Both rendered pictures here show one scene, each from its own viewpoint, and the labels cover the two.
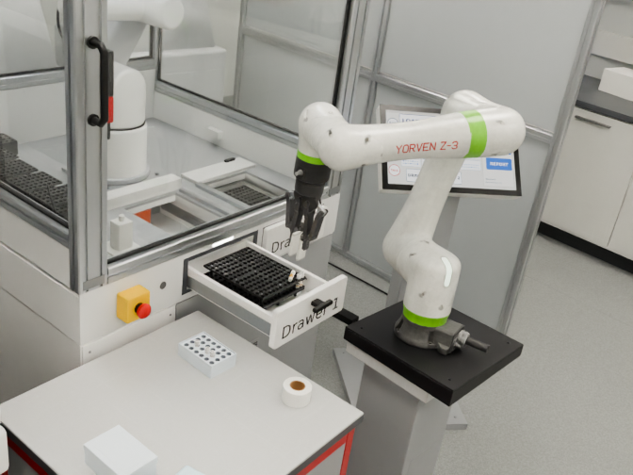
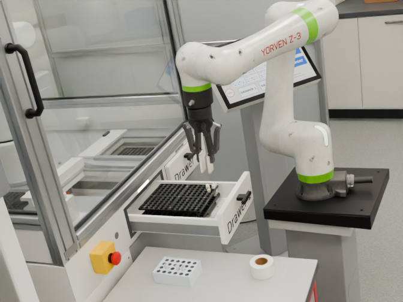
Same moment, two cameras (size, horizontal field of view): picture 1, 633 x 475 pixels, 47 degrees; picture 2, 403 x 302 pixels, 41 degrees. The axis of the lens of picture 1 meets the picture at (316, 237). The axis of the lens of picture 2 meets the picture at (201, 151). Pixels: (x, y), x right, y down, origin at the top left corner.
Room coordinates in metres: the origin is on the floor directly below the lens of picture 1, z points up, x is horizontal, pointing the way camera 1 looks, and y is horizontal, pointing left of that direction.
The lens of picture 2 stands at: (0.12, 0.33, 1.73)
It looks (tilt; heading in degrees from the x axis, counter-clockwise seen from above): 23 degrees down; 350
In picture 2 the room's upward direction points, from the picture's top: 10 degrees counter-clockwise
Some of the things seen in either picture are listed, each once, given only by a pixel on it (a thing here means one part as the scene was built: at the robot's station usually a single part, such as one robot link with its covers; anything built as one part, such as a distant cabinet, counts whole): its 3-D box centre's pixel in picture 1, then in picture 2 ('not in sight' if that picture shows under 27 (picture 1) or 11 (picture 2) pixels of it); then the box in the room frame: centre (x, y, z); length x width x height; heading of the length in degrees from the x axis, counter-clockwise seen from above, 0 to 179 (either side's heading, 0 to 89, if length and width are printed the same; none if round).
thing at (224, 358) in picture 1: (206, 354); (177, 271); (1.51, 0.23, 0.78); 0.12 x 0.08 x 0.04; 53
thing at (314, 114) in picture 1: (320, 131); (195, 65); (1.71, 0.03, 1.33); 0.13 x 0.11 x 0.14; 25
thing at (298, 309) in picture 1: (309, 310); (236, 205); (1.63, -0.01, 0.87); 0.29 x 0.02 x 0.11; 145
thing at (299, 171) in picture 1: (312, 168); (197, 96); (1.72, 0.04, 1.23); 0.12 x 0.09 x 0.06; 143
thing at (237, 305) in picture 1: (251, 281); (178, 205); (1.75, 0.16, 0.86); 0.40 x 0.26 x 0.06; 55
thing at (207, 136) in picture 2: (308, 220); (208, 138); (1.72, 0.03, 1.09); 0.04 x 0.01 x 0.11; 143
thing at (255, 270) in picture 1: (253, 281); (180, 204); (1.75, 0.15, 0.87); 0.22 x 0.18 x 0.06; 55
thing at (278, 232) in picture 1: (295, 232); (184, 162); (2.07, 0.07, 0.87); 0.29 x 0.02 x 0.11; 145
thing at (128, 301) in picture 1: (134, 304); (105, 257); (1.54, 0.43, 0.88); 0.07 x 0.05 x 0.07; 145
